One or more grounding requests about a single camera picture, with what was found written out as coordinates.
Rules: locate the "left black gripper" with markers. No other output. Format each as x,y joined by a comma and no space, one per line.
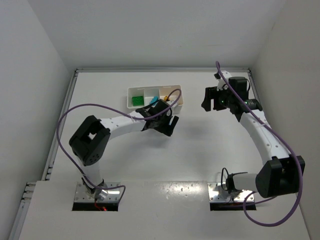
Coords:
163,124

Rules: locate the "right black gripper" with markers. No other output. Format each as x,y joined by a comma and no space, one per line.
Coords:
214,99

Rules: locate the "teal 2x4 lego brick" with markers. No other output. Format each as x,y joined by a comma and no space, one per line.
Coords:
154,100

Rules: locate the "green lego plate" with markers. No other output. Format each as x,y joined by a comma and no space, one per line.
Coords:
138,101

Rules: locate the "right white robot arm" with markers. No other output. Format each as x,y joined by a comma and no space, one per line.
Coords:
279,174

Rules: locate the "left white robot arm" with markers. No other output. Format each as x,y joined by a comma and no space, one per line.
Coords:
89,141

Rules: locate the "white three-compartment tray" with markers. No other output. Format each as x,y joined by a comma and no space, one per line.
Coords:
150,91

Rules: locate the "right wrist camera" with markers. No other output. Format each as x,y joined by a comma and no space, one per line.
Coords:
221,83

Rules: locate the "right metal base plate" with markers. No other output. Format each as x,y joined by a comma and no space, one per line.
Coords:
218,195

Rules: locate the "metal base plate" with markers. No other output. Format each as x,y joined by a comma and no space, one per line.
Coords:
218,195
83,195

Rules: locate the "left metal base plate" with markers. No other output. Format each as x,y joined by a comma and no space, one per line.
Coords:
83,195

